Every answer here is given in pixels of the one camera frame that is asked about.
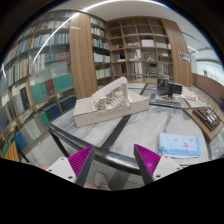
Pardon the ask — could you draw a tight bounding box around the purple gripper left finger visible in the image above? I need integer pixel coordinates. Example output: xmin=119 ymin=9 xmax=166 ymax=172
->
xmin=68 ymin=145 xmax=95 ymax=187

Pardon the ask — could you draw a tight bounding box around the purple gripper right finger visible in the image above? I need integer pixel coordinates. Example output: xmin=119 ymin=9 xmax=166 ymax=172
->
xmin=134 ymin=144 xmax=161 ymax=185

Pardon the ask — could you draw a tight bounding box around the light blue folded towel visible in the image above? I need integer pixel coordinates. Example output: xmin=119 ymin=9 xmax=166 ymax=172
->
xmin=158 ymin=133 xmax=201 ymax=159

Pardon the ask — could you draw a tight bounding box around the white architectural building model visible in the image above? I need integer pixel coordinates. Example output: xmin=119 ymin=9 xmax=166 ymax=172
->
xmin=73 ymin=77 xmax=149 ymax=127

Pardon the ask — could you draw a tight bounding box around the dark architectural model on board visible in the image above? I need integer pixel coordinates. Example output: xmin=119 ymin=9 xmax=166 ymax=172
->
xmin=183 ymin=106 xmax=224 ymax=141

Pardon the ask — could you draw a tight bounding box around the black model with white base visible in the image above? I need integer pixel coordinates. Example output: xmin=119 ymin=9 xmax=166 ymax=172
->
xmin=154 ymin=78 xmax=198 ymax=105

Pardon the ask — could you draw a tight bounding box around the glass-front bookcase with books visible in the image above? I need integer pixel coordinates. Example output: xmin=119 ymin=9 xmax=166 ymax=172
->
xmin=0 ymin=9 xmax=112 ymax=161

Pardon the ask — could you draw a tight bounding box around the open wooden shelf unit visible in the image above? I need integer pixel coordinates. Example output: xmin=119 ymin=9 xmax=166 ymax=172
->
xmin=108 ymin=17 xmax=173 ymax=82

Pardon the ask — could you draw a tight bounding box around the white sign on wall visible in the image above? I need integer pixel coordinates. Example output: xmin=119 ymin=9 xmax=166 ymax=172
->
xmin=178 ymin=51 xmax=191 ymax=62

